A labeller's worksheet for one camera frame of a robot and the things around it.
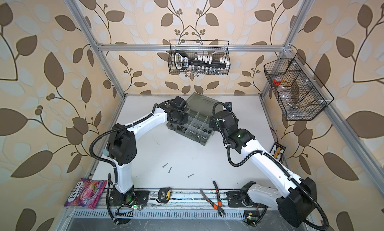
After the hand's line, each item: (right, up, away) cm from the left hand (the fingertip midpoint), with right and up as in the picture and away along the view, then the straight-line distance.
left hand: (187, 119), depth 91 cm
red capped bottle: (+54, +24, -3) cm, 59 cm away
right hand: (+19, +1, -13) cm, 23 cm away
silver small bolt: (-10, -28, -6) cm, 31 cm away
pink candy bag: (-49, -36, -17) cm, 63 cm away
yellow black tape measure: (-10, -37, -17) cm, 42 cm away
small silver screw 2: (+1, -31, -9) cm, 32 cm away
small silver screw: (-14, -27, -5) cm, 31 cm away
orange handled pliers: (+17, -41, -20) cm, 49 cm away
